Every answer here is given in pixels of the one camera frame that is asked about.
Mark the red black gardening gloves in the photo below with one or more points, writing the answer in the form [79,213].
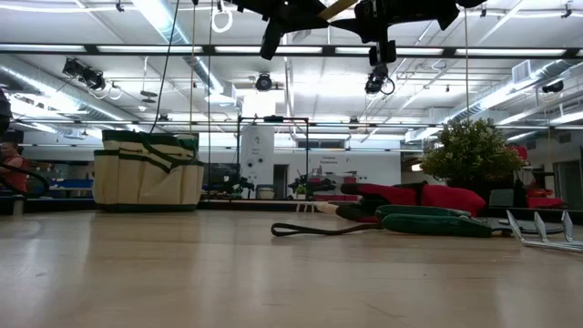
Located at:
[446,198]

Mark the black background equipment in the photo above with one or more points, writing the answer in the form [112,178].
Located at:
[221,175]

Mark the black background frame stand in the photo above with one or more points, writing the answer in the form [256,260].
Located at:
[273,119]

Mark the black overhead camera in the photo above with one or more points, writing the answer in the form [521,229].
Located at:
[375,81]

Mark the black ceiling spotlight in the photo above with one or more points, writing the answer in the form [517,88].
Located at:
[263,83]

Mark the thin black hanging pole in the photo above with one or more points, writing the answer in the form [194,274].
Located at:
[209,91]

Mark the blue storage bin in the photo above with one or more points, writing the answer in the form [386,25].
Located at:
[73,184]

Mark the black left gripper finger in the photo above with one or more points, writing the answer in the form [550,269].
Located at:
[272,43]

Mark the potted plant with white flowers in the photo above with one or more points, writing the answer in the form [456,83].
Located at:
[471,152]

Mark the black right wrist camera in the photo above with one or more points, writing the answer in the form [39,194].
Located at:
[382,54]

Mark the person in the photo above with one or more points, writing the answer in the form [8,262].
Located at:
[13,175]

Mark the grey box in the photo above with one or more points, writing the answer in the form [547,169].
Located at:
[502,197]

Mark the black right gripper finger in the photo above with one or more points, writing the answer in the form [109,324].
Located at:
[350,25]

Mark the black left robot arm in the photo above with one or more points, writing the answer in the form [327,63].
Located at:
[4,111]

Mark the white bucket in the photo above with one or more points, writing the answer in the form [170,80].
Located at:
[265,192]

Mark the beige green gardening bag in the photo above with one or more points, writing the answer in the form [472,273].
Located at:
[146,182]

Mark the black background robot arm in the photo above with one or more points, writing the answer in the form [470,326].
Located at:
[321,185]

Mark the black ceiling camera cluster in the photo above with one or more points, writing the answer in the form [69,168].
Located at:
[93,78]

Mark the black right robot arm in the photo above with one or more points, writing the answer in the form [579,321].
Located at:
[471,3]

